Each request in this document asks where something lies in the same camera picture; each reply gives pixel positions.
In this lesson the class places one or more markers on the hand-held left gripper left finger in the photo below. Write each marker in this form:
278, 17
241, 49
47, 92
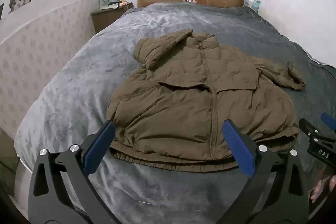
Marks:
101, 145

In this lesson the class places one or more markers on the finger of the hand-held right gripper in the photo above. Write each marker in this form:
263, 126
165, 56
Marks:
329, 121
309, 130

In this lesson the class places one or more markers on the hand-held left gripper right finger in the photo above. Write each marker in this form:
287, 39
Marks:
237, 146

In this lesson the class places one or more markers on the olive brown puffer jacket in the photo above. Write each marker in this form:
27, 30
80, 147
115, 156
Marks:
189, 98

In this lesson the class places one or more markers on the person's right hand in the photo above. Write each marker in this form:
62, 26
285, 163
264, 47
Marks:
324, 187

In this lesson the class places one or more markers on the grey plush blanket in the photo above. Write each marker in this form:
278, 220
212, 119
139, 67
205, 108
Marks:
78, 87

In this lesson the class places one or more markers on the white bed base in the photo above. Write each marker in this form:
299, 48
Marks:
23, 182

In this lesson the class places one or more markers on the wooden nightstand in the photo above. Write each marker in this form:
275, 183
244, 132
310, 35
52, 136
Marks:
105, 19

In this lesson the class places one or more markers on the checkered pillow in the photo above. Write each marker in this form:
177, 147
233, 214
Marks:
251, 3

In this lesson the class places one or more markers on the pale green bag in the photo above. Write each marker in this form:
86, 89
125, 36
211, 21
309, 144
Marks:
107, 1

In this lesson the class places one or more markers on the black cat wall sticker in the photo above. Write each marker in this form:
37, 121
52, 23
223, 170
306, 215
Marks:
1, 12

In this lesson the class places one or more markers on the hat cat wall sticker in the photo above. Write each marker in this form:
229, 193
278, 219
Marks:
18, 1

